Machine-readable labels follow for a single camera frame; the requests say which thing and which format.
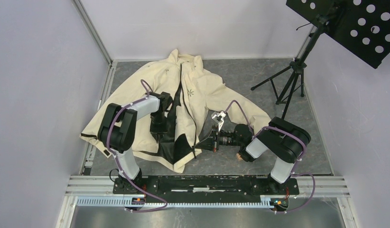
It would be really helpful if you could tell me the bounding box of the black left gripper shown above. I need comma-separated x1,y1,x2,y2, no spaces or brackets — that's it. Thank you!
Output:
149,111,167,141

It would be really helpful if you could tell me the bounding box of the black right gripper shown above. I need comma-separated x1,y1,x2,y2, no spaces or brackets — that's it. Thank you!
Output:
194,124,243,153

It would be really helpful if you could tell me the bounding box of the cream zip-up jacket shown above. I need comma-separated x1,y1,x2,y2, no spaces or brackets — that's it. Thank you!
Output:
80,50,270,173

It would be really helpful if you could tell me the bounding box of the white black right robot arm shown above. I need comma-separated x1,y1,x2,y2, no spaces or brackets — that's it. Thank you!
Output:
195,117,311,194

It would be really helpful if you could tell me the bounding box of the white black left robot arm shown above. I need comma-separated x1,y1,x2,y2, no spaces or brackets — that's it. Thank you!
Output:
97,92,173,194

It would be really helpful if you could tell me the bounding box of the small wooden letter block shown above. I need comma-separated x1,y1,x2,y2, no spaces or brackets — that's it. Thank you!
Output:
236,153,243,161

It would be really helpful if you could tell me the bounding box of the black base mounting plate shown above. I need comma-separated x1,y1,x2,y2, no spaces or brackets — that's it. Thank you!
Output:
113,175,299,204

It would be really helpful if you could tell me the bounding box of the black music stand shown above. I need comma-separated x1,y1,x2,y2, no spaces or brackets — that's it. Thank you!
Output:
251,0,390,118

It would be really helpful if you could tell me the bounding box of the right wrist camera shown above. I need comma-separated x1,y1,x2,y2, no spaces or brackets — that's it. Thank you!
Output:
211,111,226,126

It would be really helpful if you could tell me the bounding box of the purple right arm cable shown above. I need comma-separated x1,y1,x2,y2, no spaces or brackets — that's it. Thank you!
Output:
224,100,316,215

